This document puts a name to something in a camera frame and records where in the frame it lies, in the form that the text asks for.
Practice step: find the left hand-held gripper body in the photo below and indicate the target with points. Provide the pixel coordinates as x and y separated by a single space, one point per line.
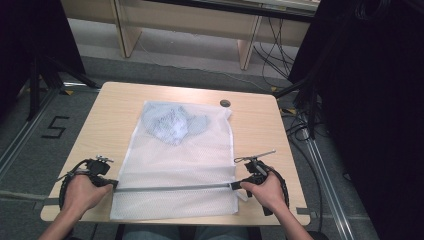
97 168

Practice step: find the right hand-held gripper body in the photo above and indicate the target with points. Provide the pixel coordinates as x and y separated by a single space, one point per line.
257 171

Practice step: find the white mesh laundry bag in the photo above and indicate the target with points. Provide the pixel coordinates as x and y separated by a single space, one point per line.
180 166

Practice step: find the person's right hand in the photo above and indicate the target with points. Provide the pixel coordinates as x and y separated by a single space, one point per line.
268 195

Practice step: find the person's left hand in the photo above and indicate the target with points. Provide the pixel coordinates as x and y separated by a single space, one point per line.
83 196

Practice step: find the person's blue jeans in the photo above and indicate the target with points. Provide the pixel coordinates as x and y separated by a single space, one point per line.
160 233

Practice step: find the light blue patterned garment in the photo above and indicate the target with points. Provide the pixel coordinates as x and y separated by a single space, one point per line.
173 125

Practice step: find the black metal stand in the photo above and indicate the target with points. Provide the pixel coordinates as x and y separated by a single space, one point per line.
50 78
311 100

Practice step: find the black curtain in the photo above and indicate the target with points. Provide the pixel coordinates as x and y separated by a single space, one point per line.
30 40
376 100

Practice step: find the aluminium floor rail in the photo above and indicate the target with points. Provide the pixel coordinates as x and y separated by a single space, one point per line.
328 186
23 133

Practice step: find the wooden shelf frame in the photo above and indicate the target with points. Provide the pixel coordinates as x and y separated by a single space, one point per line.
186 20

